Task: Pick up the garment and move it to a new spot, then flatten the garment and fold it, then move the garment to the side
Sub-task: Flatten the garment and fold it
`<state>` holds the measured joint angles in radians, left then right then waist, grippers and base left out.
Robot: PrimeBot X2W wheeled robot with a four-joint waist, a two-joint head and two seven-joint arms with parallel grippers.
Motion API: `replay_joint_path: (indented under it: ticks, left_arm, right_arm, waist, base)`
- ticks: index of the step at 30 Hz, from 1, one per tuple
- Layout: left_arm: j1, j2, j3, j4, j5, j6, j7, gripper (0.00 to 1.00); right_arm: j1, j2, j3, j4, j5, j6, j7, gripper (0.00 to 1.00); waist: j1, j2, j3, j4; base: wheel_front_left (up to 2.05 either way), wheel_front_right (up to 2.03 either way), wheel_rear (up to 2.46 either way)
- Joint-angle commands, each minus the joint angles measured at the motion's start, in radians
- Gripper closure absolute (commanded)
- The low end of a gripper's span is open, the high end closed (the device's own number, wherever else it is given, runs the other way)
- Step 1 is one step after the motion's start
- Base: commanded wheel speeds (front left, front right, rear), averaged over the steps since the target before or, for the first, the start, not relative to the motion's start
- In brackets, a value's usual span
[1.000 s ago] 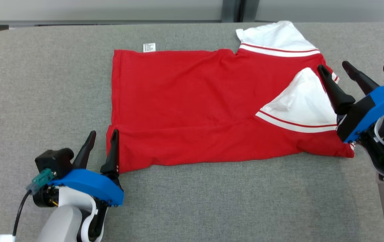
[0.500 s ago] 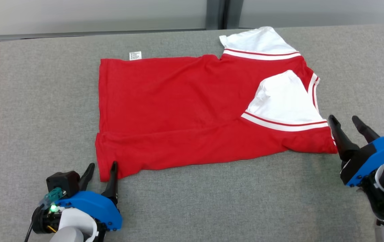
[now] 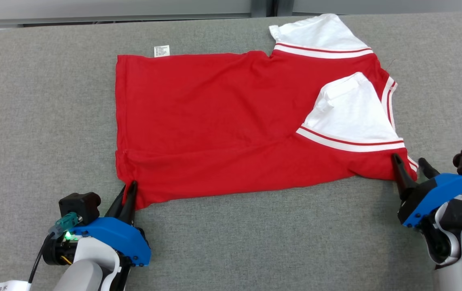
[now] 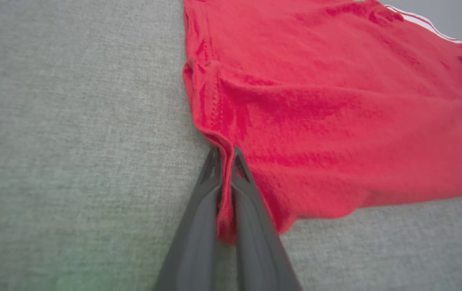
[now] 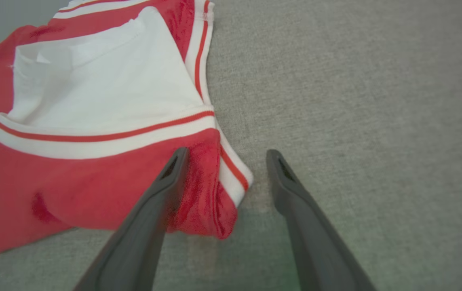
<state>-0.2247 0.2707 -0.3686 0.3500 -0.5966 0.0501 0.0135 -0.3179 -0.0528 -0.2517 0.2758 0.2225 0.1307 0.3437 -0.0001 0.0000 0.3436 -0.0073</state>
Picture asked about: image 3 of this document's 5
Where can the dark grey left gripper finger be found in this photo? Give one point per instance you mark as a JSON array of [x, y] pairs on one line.
[[117, 204], [129, 202]]

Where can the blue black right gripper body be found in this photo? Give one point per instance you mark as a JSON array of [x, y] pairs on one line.
[[429, 196]]

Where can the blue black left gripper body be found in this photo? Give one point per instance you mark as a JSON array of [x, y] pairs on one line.
[[117, 238]]

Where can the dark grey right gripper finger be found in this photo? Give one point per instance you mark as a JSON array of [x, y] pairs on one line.
[[428, 170], [404, 180]]

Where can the red white-sleeved t-shirt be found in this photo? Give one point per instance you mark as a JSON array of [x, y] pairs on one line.
[[214, 121]]

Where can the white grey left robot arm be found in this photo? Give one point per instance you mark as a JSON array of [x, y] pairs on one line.
[[87, 273]]

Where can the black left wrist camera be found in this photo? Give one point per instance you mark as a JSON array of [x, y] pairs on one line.
[[79, 206]]

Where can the teal left camera connector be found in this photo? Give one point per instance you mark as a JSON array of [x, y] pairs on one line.
[[67, 224]]

